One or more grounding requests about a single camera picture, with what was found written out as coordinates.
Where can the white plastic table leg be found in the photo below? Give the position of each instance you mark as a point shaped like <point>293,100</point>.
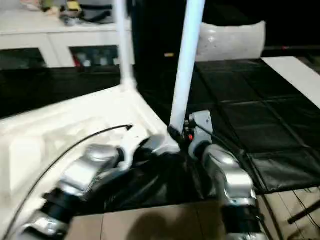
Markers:
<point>123,37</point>
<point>186,62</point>

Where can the white plastic table top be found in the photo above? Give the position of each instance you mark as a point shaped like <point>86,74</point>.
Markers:
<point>50,120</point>

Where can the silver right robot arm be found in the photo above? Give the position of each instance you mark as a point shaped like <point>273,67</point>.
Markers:
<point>225,162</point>

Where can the black work mat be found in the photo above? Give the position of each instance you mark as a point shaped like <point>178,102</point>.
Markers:
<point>250,100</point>

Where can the grey cushion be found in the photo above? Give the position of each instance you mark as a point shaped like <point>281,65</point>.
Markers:
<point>230,40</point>

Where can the black speaker box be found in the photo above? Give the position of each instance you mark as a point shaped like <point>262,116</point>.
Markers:
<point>155,30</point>

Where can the white flat board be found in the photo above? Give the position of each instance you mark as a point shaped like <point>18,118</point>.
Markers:
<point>292,75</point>

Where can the black tripod leg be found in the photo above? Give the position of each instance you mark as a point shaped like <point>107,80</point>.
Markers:
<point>302,212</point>

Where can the yellow black small box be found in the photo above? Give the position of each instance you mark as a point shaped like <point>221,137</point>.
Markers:
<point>73,5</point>

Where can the beige small figurine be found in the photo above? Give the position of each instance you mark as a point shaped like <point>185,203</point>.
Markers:
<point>54,10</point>

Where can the white glass-door cabinet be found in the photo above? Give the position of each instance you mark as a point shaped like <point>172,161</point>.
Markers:
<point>30,27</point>

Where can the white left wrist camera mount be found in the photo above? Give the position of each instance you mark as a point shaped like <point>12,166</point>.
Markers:
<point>127,155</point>

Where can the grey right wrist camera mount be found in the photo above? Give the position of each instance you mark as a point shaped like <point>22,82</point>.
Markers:
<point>203,120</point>

